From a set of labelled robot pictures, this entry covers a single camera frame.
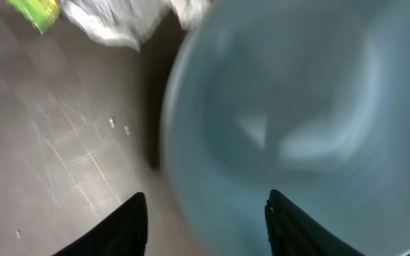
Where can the brown serving tray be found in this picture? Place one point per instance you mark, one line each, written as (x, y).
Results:
(79, 133)

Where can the yellow green snack wrapper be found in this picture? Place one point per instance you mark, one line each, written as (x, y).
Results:
(42, 14)

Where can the crumpled white tissue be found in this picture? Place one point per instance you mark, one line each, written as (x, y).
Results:
(129, 22)

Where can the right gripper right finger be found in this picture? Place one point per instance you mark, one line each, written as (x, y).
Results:
(292, 232)

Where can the light blue bowl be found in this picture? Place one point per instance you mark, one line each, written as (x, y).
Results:
(310, 98)

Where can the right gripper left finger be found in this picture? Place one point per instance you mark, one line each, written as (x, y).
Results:
(123, 233)

